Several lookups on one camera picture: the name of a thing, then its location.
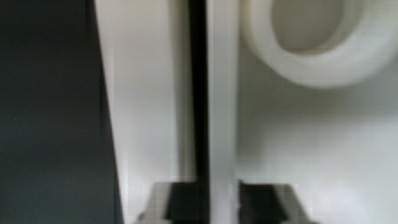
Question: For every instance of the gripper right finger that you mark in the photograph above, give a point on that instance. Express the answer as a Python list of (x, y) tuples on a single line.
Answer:
[(271, 205)]

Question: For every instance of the white U-shaped obstacle fence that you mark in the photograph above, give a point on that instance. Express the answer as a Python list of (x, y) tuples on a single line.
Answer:
[(144, 37)]

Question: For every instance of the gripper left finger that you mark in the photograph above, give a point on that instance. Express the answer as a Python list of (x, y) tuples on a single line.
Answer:
[(175, 204)]

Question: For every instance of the white square table top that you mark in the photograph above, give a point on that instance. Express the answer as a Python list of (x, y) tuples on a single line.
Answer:
[(302, 74)]

